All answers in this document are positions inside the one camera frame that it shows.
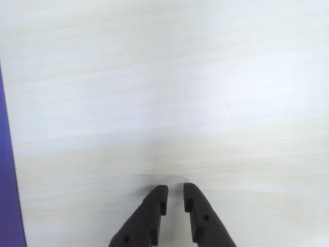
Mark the blue rectangular plastic box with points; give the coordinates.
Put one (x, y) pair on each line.
(6, 167)

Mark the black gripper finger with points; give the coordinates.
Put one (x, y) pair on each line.
(146, 218)
(205, 226)

